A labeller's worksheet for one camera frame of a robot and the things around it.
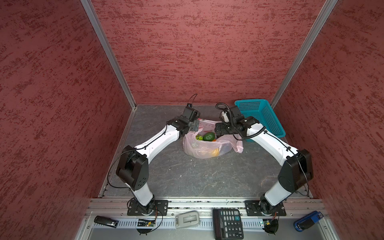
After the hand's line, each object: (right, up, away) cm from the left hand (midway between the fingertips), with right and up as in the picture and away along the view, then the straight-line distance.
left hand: (187, 123), depth 88 cm
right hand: (+21, -5, -2) cm, 21 cm away
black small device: (-37, -45, -20) cm, 62 cm away
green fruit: (+7, -9, +7) cm, 13 cm away
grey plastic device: (+1, -45, -18) cm, 49 cm away
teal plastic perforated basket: (+57, +11, +29) cm, 64 cm away
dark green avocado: (+14, -9, +8) cm, 18 cm away
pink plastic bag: (+21, -13, +2) cm, 25 cm away
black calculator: (+20, -47, -20) cm, 54 cm away
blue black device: (+59, -46, -19) cm, 77 cm away
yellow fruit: (+17, -17, 0) cm, 25 cm away
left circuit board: (-19, -49, -16) cm, 55 cm away
